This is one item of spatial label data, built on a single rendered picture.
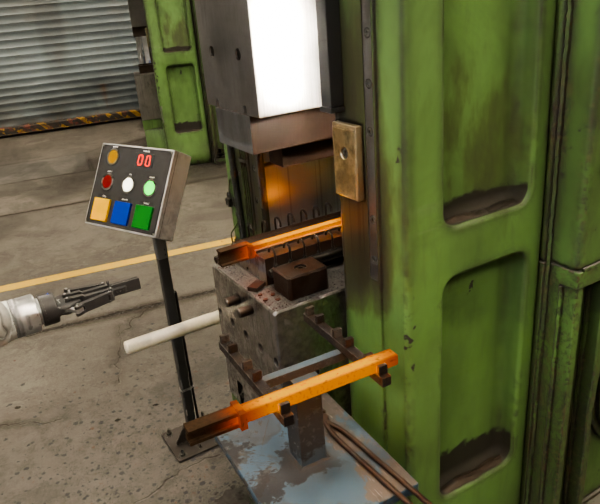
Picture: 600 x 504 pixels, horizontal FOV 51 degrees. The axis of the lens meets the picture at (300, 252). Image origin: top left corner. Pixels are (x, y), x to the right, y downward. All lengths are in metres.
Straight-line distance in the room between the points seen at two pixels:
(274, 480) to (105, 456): 1.39
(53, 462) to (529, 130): 2.11
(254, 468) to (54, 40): 8.47
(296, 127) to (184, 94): 5.00
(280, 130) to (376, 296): 0.47
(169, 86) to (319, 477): 5.49
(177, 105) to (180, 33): 0.68
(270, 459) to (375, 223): 0.57
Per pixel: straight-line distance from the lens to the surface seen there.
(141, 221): 2.03
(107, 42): 9.56
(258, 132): 1.55
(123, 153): 2.17
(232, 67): 1.57
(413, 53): 1.27
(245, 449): 1.48
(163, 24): 6.51
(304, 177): 1.96
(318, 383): 1.18
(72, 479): 2.66
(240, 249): 1.68
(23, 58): 9.53
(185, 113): 6.60
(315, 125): 1.63
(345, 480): 1.38
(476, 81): 1.48
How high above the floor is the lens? 1.65
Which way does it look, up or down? 23 degrees down
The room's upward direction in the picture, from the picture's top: 5 degrees counter-clockwise
